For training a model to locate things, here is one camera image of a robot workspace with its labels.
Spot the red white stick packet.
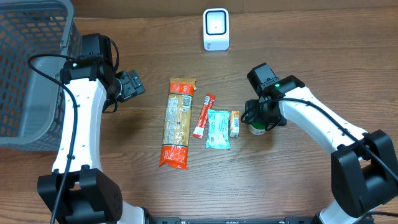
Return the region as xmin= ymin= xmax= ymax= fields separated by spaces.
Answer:
xmin=193 ymin=94 xmax=216 ymax=139

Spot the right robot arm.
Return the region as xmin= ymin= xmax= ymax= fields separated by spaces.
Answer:
xmin=241 ymin=63 xmax=397 ymax=223

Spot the black cable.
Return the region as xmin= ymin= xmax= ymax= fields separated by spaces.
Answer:
xmin=241 ymin=97 xmax=398 ymax=218
xmin=27 ymin=53 xmax=78 ymax=224

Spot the teal snack packet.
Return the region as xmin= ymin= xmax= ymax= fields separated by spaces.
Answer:
xmin=205 ymin=109 xmax=231 ymax=150

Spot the left black cable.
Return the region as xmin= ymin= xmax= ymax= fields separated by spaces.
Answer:
xmin=27 ymin=53 xmax=78 ymax=224

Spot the grey plastic mesh basket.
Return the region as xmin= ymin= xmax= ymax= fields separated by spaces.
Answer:
xmin=1 ymin=0 xmax=81 ymax=151

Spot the right black cable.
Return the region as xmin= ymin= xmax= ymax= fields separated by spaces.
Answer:
xmin=241 ymin=97 xmax=398 ymax=218

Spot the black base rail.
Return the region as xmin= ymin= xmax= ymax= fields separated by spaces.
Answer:
xmin=146 ymin=217 xmax=321 ymax=224

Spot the white barcode scanner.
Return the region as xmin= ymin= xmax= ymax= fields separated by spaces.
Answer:
xmin=203 ymin=8 xmax=229 ymax=51

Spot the orange noodle packet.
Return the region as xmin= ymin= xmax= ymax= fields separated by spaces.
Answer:
xmin=159 ymin=78 xmax=196 ymax=169

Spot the small orange white box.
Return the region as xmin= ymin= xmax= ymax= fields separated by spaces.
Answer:
xmin=229 ymin=111 xmax=240 ymax=138

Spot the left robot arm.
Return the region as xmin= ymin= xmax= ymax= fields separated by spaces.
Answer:
xmin=37 ymin=34 xmax=152 ymax=224

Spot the green lid white jar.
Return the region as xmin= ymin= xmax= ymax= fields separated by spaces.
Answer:
xmin=248 ymin=123 xmax=267 ymax=135

